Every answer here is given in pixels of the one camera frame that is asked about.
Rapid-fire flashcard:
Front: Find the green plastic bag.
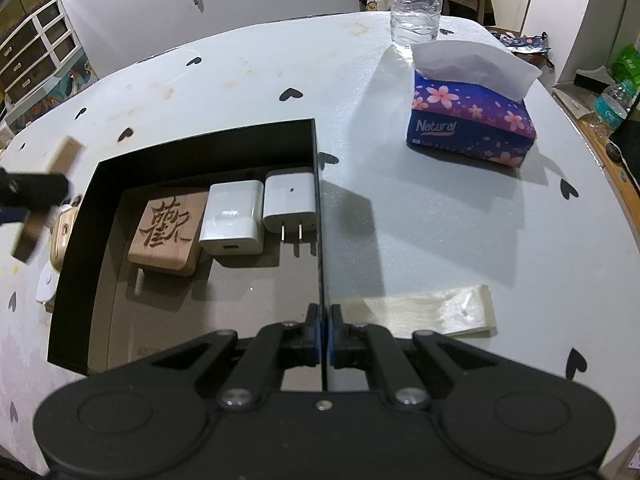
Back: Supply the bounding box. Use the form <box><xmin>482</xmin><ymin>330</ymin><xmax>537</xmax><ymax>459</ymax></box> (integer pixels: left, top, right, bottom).
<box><xmin>612</xmin><ymin>42</ymin><xmax>640</xmax><ymax>83</ymax></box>

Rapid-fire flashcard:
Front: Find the dark patterned pouch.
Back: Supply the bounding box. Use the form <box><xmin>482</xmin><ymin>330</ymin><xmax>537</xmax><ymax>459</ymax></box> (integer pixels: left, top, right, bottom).
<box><xmin>492</xmin><ymin>30</ymin><xmax>551</xmax><ymax>68</ymax></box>

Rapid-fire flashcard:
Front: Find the clear water bottle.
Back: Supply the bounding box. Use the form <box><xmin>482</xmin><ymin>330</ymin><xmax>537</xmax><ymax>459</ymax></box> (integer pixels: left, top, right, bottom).
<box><xmin>390</xmin><ymin>0</ymin><xmax>446</xmax><ymax>46</ymax></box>

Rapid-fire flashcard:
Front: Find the white drawer cabinet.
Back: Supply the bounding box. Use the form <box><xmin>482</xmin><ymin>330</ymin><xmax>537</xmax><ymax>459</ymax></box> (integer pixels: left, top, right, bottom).
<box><xmin>0</xmin><ymin>0</ymin><xmax>83</xmax><ymax>106</ymax></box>

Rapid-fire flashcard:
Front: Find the beige earbuds case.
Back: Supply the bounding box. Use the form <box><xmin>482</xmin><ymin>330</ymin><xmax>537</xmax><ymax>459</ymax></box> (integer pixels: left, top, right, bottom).
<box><xmin>50</xmin><ymin>208</ymin><xmax>81</xmax><ymax>268</ymax></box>

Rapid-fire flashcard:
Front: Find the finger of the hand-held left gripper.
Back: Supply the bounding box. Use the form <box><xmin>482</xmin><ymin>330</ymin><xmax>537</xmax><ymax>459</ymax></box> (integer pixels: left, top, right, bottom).
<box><xmin>0</xmin><ymin>170</ymin><xmax>69</xmax><ymax>208</ymax></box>

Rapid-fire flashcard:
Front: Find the white plug charger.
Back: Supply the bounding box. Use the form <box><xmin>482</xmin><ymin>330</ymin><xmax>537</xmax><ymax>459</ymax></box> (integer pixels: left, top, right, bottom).
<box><xmin>262</xmin><ymin>169</ymin><xmax>318</xmax><ymax>246</ymax></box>

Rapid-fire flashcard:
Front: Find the blue floral tissue pack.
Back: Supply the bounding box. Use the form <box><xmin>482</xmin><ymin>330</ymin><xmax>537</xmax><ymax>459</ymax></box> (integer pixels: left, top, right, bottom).
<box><xmin>406</xmin><ymin>41</ymin><xmax>543</xmax><ymax>168</ymax></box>

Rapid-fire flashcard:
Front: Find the carved wooden block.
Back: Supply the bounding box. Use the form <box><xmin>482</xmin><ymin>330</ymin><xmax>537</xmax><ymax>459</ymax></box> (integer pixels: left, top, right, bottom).
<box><xmin>12</xmin><ymin>136</ymin><xmax>84</xmax><ymax>262</ymax></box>
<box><xmin>127</xmin><ymin>192</ymin><xmax>211</xmax><ymax>277</ymax></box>

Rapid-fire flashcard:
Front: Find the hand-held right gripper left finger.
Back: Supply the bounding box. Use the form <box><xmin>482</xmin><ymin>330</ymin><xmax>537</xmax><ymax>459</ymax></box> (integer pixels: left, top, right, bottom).
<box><xmin>145</xmin><ymin>304</ymin><xmax>321</xmax><ymax>410</ymax></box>

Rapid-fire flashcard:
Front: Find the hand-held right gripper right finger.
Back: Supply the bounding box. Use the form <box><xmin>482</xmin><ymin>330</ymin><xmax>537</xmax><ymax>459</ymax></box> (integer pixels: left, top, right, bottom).
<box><xmin>327</xmin><ymin>304</ymin><xmax>506</xmax><ymax>410</ymax></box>

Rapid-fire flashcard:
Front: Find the white square charger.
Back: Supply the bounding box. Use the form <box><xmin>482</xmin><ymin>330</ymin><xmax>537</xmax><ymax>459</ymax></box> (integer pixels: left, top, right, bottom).
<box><xmin>200</xmin><ymin>180</ymin><xmax>265</xmax><ymax>256</ymax></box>

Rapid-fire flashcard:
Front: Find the black box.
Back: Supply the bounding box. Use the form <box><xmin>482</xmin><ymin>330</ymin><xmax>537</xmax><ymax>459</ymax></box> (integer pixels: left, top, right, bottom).
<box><xmin>47</xmin><ymin>118</ymin><xmax>329</xmax><ymax>392</ymax></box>

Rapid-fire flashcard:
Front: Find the painted cabinet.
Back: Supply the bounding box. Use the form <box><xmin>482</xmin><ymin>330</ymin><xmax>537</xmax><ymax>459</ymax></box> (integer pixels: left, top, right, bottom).
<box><xmin>0</xmin><ymin>57</ymin><xmax>96</xmax><ymax>133</ymax></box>

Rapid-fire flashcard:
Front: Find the small green-label water bottle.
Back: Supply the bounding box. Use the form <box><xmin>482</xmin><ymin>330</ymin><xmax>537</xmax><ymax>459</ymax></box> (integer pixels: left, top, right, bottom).
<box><xmin>595</xmin><ymin>80</ymin><xmax>640</xmax><ymax>131</ymax></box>

